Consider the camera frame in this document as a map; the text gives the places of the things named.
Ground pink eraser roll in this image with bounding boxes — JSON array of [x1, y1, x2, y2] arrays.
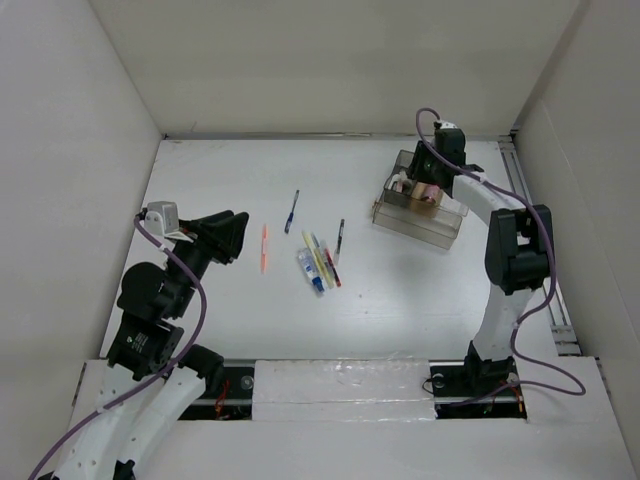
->
[[417, 183, 441, 205]]

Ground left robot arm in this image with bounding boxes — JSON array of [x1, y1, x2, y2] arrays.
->
[[44, 201, 249, 479]]

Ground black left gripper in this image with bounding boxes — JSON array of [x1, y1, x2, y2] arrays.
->
[[167, 208, 248, 316]]

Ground blue ballpoint pen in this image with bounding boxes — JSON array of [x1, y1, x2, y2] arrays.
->
[[284, 189, 300, 234]]

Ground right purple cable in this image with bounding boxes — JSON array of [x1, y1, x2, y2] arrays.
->
[[415, 107, 586, 407]]

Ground red gel pen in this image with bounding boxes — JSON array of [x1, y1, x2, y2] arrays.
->
[[321, 240, 342, 288]]

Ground yellow highlighter pen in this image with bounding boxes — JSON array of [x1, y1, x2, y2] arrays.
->
[[302, 231, 334, 289]]

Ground blue clear gel pen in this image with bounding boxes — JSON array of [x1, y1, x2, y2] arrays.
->
[[311, 232, 324, 256]]

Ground black gel pen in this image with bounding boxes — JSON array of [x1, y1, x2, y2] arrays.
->
[[333, 218, 346, 264]]

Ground clear compartment desk organizer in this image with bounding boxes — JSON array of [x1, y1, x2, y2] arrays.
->
[[372, 150, 469, 250]]

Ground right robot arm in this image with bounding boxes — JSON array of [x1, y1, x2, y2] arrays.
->
[[409, 120, 550, 397]]

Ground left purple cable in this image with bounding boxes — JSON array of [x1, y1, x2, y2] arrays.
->
[[27, 212, 209, 480]]

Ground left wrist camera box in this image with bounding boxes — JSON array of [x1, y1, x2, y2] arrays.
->
[[143, 201, 180, 237]]

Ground orange pen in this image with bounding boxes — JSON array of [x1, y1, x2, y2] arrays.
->
[[260, 224, 269, 274]]

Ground blue white glue tube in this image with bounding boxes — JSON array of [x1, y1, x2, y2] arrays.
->
[[297, 248, 325, 297]]

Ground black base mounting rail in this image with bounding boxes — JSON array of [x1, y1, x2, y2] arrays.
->
[[181, 360, 526, 423]]

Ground purple cable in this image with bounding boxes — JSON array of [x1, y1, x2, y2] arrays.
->
[[27, 212, 209, 480], [415, 107, 586, 407]]

